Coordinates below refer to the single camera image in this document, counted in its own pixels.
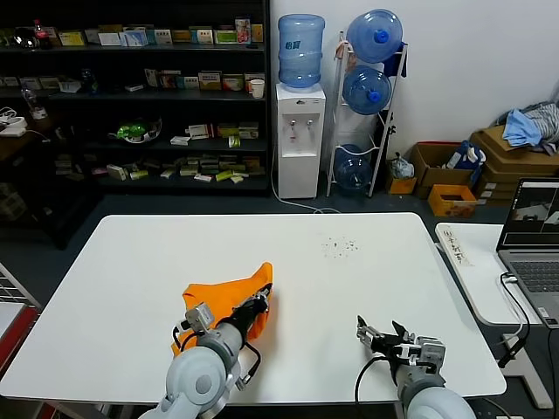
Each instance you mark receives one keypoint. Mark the grey striped garment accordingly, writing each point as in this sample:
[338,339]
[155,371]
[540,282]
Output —
[547,120]

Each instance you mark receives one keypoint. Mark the orange cardboard box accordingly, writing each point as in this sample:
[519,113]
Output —
[451,205]

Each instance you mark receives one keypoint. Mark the large flat cardboard box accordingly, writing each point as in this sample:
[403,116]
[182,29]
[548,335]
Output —
[503,157]

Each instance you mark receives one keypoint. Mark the low stacked cardboard boxes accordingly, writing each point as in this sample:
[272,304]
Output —
[494,190]

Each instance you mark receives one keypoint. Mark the small white flat box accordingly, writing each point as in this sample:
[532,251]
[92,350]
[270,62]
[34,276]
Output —
[180,141]

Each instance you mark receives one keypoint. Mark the yellow white box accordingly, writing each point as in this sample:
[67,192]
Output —
[71,39]

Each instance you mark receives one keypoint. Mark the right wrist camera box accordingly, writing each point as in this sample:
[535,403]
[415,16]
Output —
[432,352]

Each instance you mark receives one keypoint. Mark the cola bottle red label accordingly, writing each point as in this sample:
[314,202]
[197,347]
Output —
[41,37]

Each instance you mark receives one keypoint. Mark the light blue garment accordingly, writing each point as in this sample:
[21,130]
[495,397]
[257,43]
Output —
[519,128]

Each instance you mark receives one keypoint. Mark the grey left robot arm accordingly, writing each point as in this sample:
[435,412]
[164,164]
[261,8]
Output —
[205,375]

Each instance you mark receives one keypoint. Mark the white paper cup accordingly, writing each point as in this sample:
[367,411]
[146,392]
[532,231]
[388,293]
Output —
[258,89]

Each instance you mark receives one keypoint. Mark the clear bottle white base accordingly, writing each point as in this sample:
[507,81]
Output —
[36,107]

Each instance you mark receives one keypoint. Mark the red white flat box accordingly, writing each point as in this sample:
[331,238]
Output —
[202,132]

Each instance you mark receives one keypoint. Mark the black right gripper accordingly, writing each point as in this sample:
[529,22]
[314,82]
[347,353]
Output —
[399,353]

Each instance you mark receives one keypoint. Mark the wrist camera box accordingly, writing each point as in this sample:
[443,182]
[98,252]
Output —
[200,318]
[432,352]

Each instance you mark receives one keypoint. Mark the black shelving unit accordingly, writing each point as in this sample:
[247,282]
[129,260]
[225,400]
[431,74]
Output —
[131,50]

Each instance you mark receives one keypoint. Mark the white side desk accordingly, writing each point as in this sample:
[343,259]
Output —
[480,270]

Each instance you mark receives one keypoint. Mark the upright labelled blue water jug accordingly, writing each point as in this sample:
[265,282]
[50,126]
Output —
[302,52]

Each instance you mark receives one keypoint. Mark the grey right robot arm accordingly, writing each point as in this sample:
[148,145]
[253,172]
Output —
[432,397]

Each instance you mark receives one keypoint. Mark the plain white carton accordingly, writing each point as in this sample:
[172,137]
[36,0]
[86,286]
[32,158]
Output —
[109,39]

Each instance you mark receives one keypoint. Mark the tall pink box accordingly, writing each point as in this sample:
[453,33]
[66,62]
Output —
[243,31]

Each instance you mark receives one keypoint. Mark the yellow green box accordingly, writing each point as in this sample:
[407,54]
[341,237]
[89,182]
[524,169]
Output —
[233,83]

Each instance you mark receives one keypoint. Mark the grey laptop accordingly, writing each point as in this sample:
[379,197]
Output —
[535,270]

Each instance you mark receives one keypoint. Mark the green white box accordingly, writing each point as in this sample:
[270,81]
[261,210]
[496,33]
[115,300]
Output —
[226,37]

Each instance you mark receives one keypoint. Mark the red panel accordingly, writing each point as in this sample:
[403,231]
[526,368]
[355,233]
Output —
[15,336]

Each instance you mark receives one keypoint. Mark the black stand pole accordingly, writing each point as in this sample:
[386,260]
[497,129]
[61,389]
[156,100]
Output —
[388,139]

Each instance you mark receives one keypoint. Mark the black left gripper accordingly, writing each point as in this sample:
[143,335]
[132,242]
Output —
[246,314]

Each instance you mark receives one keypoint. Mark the blue white carton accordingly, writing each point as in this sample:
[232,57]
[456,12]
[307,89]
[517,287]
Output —
[135,38]

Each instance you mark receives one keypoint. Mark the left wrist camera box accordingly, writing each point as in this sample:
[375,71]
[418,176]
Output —
[200,318]

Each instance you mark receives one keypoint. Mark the crumpled plastic bag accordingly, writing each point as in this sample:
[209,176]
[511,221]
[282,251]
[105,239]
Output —
[402,168]

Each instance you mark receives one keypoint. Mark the bowl with green fruit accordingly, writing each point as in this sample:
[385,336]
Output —
[134,131]

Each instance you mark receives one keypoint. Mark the dark blue hanging cloth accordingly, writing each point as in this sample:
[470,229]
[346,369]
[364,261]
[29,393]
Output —
[395,65]

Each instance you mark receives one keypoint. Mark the orange t-shirt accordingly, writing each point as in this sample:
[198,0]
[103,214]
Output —
[222,297]

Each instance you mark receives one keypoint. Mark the blue white bag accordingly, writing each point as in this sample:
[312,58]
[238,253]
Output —
[468,157]

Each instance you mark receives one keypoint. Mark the open brown cardboard box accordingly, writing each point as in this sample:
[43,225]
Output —
[438,174]

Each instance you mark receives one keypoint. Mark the white power strip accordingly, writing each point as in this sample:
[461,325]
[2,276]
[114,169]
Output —
[11,126]

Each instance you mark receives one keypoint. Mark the small brown cardboard box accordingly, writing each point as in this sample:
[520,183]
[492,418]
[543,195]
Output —
[401,185]

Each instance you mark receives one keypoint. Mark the white water dispenser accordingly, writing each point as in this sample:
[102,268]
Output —
[300,174]

